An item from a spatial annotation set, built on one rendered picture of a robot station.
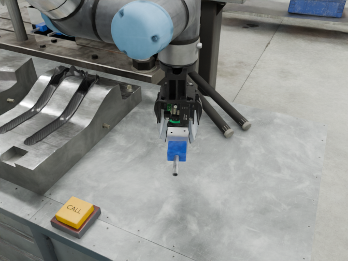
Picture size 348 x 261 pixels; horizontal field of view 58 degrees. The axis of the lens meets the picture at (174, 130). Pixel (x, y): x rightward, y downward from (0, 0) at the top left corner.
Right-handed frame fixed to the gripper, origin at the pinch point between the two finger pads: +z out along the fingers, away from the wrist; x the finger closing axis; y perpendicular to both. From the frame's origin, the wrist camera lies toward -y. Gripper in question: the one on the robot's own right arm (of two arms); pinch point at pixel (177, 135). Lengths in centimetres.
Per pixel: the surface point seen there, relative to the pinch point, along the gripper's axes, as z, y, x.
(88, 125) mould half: 6.8, -12.0, -25.9
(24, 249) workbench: 50, 1, -51
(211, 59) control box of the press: 14, -75, 11
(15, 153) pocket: 8.5, -0.8, -42.0
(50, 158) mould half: 7.1, 2.0, -31.3
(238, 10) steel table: 69, -349, 57
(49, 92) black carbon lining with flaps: 4.3, -25.0, -41.5
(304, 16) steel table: 69, -328, 132
